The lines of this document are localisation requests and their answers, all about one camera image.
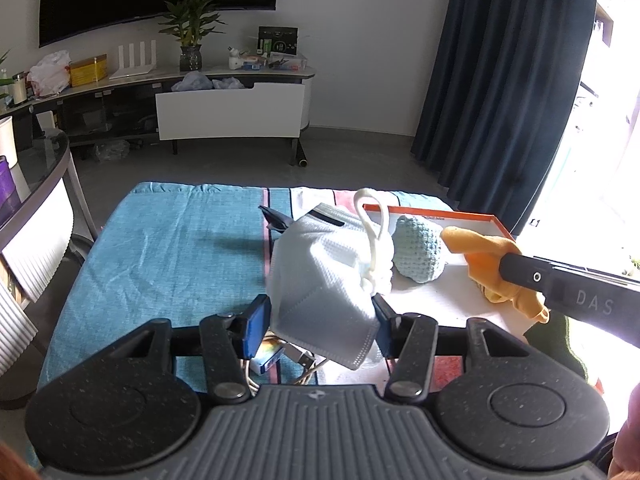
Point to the dark glass side table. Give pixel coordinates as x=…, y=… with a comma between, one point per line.
x=45, y=160

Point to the blue grey cloth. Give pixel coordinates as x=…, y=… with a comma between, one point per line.
x=192, y=81

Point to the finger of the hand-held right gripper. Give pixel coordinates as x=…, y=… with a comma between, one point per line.
x=525, y=272

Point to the white plastic bag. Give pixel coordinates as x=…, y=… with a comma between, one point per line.
x=50, y=72

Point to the white jar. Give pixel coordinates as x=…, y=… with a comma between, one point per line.
x=19, y=91

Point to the dark blue curtain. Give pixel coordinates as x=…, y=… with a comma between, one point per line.
x=500, y=85

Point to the black roll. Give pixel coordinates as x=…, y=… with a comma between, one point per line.
x=301, y=155

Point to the teal towel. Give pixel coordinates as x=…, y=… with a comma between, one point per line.
x=175, y=260

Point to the white television cabinet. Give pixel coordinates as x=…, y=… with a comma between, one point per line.
x=230, y=110

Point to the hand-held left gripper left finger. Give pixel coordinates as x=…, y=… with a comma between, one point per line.
x=257, y=330

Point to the clear plastic bag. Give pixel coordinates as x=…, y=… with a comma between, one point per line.
x=112, y=151

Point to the white router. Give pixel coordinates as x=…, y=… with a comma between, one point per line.
x=135, y=62

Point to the blue printed packet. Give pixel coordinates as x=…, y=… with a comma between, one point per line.
x=265, y=357

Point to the clear plastic tray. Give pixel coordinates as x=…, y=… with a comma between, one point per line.
x=287, y=63

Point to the light blue knit hat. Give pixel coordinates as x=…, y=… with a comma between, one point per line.
x=417, y=250

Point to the orange cloth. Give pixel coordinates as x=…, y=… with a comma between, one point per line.
x=482, y=260

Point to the bamboo plant in glass vase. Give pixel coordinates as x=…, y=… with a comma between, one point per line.
x=190, y=57

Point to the yellow box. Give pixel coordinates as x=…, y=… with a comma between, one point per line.
x=87, y=70

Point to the purple tray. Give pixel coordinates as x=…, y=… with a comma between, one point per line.
x=7, y=190

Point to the white box orange rim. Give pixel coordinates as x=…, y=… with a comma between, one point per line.
x=450, y=300

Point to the small blue white box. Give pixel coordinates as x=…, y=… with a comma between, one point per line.
x=253, y=63

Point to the white face mask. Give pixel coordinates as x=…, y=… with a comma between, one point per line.
x=320, y=280

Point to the white cup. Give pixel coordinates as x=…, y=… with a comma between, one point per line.
x=7, y=140

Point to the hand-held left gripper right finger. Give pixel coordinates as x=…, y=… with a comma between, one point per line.
x=384, y=327

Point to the white figurine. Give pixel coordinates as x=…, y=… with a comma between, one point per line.
x=235, y=60

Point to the dark green box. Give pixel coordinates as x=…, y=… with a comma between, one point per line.
x=277, y=40

